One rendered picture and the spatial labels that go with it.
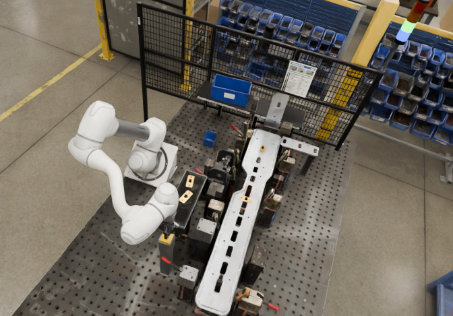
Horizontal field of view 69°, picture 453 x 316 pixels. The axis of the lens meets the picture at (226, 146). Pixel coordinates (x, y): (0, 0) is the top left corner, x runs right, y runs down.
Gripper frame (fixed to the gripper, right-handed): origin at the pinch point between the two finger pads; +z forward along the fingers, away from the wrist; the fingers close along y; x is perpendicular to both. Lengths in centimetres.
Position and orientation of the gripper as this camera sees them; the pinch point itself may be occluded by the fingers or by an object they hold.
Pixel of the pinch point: (166, 234)
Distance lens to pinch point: 180.0
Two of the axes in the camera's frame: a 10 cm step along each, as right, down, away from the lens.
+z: -1.3, 6.6, 7.4
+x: 2.9, -6.9, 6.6
